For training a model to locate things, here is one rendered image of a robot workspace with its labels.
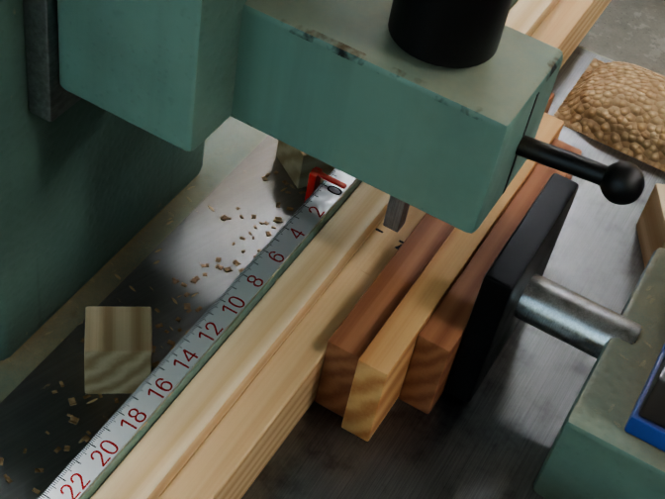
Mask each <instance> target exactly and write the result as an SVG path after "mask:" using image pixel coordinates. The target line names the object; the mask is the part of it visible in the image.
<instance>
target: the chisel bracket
mask: <svg viewBox="0 0 665 499"><path fill-rule="evenodd" d="M392 3H393V0H246V2H245V3H244V5H243V8H242V14H241V23H240V33H239V42H238V51H237V69H236V79H235V88H234V97H233V107H232V113H231V117H233V118H235V119H237V120H239V121H241V122H243V123H245V124H247V125H249V126H251V127H253V128H255V129H257V130H259V131H261V132H263V133H265V134H267V135H269V136H271V137H273V138H275V139H277V140H279V141H281V142H283V143H285V144H287V145H289V146H291V147H293V148H295V149H297V150H300V151H302V152H304V153H306V154H308V155H310V156H312V157H314V158H316V159H318V160H320V161H322V162H324V163H326V164H328V165H330V166H332V167H334V168H337V169H339V170H341V171H343V172H345V173H347V174H349V175H351V176H353V177H355V178H357V179H359V180H361V181H363V182H365V183H367V184H369V185H371V186H373V187H375V188H377V189H379V190H381V191H383V192H385V193H387V194H389V195H391V196H393V197H395V198H397V199H399V200H401V201H403V202H405V203H407V204H409V205H411V206H414V207H416V208H418V209H420V210H422V211H424V212H426V213H428V214H430V215H432V216H434V217H436V218H438V219H440V220H441V221H443V222H445V223H447V224H449V225H451V226H453V227H455V228H457V229H459V230H461V231H463V232H465V233H469V234H472V233H474V232H475V231H476V230H477V229H478V228H479V227H480V225H481V224H482V223H483V221H484V220H485V218H486V217H487V216H488V214H489V213H490V211H491V210H492V208H493V207H494V206H495V204H496V203H497V201H498V200H499V199H500V197H501V196H502V194H504V193H505V191H506V189H507V187H508V186H509V184H510V183H511V182H512V180H513V179H514V177H515V176H516V175H517V173H518V172H519V170H520V169H521V168H522V166H523V164H524V163H525V161H526V160H527V158H524V157H521V156H519V155H516V150H517V147H518V145H519V143H520V141H521V139H522V138H523V137H524V135H526V136H529V137H531V138H534V139H535V136H536V133H537V131H538V128H539V125H540V122H541V119H542V117H543V114H544V111H545V108H546V105H547V103H548V100H549V97H550V94H551V91H552V89H553V86H554V83H555V80H556V77H557V74H558V72H559V69H560V66H561V63H562V60H563V52H562V51H561V50H560V49H558V48H555V47H553V46H551V45H549V44H546V43H544V42H542V41H540V40H537V39H535V38H533V37H530V36H528V35H526V34H524V33H521V32H519V31H517V30H515V29H512V28H510V27H508V26H505V27H504V29H503V33H502V36H501V39H500V42H499V46H498V49H497V51H496V53H495V54H494V55H493V56H492V57H491V58H490V59H489V60H487V61H486V62H484V63H482V64H479V65H476V66H472V67H465V68H450V67H442V66H437V65H433V64H429V63H426V62H424V61H421V60H419V59H417V58H415V57H413V56H411V55H409V54H408V53H406V52H405V51H403V50H402V49H401V48H400V47H399V46H398V45H397V44H396V43H395V42H394V40H393V39H392V37H391V35H390V32H389V28H388V23H389V17H390V13H391V8H392Z"/></svg>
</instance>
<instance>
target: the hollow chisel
mask: <svg viewBox="0 0 665 499"><path fill-rule="evenodd" d="M409 207H410V205H409V204H407V203H405V202H403V201H401V200H399V199H397V198H395V197H393V196H391V195H390V199H389V203H388V207H387V211H386V215H385V219H384V223H383V226H385V227H387V228H389V229H391V230H393V231H395V232H397V233H398V232H399V231H400V229H401V228H402V227H403V225H404V224H405V222H406V218H407V214H408V211H409Z"/></svg>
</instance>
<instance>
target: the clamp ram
mask: <svg viewBox="0 0 665 499"><path fill-rule="evenodd" d="M578 188H579V184H578V183H577V182H575V181H573V180H571V179H568V178H566V177H564V176H562V175H560V174H558V173H553V174H552V175H551V177H550V178H549V180H548V181H547V183H546V184H545V185H544V187H543V188H542V190H541V191H540V193H539V194H538V196H537V197H536V199H535V200H534V202H533V203H532V205H531V206H530V208H529V209H528V211H527V212H526V214H525V215H524V217H523V218H522V220H521V222H520V223H519V225H518V226H517V228H516V229H515V231H514V232H513V234H512V235H511V237H510V238H509V240H508V241H507V242H506V244H505V245H504V247H503V248H502V250H501V251H500V253H499V254H498V256H497V257H496V259H495V260H494V262H493V263H492V265H491V266H490V268H489V269H488V271H487V272H486V274H485V275H484V278H483V280H482V283H481V286H480V289H479V292H478V295H477V297H476V300H475V303H474V306H473V309H472V311H471V314H470V317H469V320H468V323H467V326H466V328H465V331H464V334H463V337H462V340H461V342H460V345H459V348H458V351H457V354H456V357H455V359H454V362H453V365H452V367H451V370H450V372H449V375H448V378H447V381H446V384H445V388H444V389H445V391H446V392H448V393H450V394H452V395H454V396H456V397H458V398H459V399H461V400H463V401H465V402H469V401H470V400H471V399H472V397H473V396H474V394H475V392H476V391H477V389H478V387H479V386H480V384H481V383H482V381H483V379H484V378H485V376H486V374H487V373H488V371H489V370H490V368H491V366H492V365H493V363H494V361H495V360H496V358H497V357H498V355H499V353H500V352H501V350H502V348H503V347H504V345H505V343H506V342H507V340H508V339H509V337H510V335H511V334H512V332H513V330H514V329H515V327H516V326H517V324H518V322H519V321H520V320H522V321H524V322H526V323H528V324H530V325H532V326H534V327H536V328H537V329H539V330H541V331H543V332H545V333H547V334H549V335H550V336H552V337H554V338H556V339H558V340H560V341H562V342H564V343H566V344H568V345H570V346H572V347H574V348H576V349H579V350H581V351H583V352H585V353H587V354H589V355H591V356H593V357H595V358H598V357H599V355H600V353H601V351H602V349H603V347H604V345H605V343H606V342H607V341H608V340H609V339H611V338H619V339H621V340H623V341H625V342H627V343H629V344H631V345H632V343H635V342H636V340H637V338H638V336H639V334H640V332H641V330H642V329H641V325H639V324H637V323H635V322H633V321H631V320H630V319H628V318H626V317H624V316H622V315H620V314H618V313H616V312H614V311H612V310H610V309H608V308H606V307H604V306H602V305H600V304H598V303H596V302H594V301H592V300H590V299H588V298H586V297H584V296H582V295H580V294H578V293H576V292H574V291H572V290H570V289H568V288H566V287H564V286H562V285H560V284H558V283H556V282H554V281H552V280H549V279H547V278H545V277H543V276H542V275H543V273H544V270H545V268H546V266H547V264H548V261H549V259H550V256H551V254H552V252H553V249H554V247H555V244H556V242H557V239H558V237H559V234H560V232H561V230H562V227H563V225H564V222H565V220H566V217H567V215H568V212H569V210H570V208H571V205H572V203H573V200H574V198H575V195H576V193H577V190H578Z"/></svg>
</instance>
